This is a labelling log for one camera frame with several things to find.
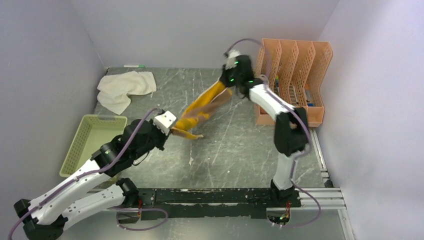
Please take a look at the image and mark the aluminium frame rails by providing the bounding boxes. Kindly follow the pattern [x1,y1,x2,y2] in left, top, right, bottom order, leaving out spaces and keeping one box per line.
[299,129,356,240]

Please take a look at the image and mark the yellow brown bear towel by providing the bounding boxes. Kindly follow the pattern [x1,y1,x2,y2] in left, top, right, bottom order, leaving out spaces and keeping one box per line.
[171,80,233,140]

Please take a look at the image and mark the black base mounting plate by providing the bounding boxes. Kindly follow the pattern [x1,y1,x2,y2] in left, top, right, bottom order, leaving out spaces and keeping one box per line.
[122,187,301,220]

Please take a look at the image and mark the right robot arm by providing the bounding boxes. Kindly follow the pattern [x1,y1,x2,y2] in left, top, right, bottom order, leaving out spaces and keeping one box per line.
[220,51,311,207]

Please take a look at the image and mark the white green marker pen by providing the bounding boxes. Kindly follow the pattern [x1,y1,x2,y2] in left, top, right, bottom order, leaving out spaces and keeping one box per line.
[123,64,145,68]

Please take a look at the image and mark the white crumpled towel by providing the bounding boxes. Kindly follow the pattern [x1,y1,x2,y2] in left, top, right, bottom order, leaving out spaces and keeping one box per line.
[97,71,157,115]

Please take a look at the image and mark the green plastic basket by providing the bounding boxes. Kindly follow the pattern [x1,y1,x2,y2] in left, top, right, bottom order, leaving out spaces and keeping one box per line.
[59,114,128,178]

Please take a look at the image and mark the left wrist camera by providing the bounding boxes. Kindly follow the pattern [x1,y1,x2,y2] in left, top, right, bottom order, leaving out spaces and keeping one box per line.
[153,111,178,136]

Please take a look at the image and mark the orange file organizer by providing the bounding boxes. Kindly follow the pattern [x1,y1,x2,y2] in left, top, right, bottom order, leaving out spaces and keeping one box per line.
[254,38,333,128]

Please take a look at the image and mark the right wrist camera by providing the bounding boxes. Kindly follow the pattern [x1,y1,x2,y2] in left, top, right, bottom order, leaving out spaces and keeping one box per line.
[224,49,241,70]

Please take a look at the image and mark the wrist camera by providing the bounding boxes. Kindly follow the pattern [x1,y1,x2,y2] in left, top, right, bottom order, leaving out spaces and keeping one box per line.
[224,49,241,70]
[153,111,178,136]

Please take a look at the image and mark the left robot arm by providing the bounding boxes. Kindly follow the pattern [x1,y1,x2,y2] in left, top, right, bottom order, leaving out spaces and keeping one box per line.
[14,112,177,240]

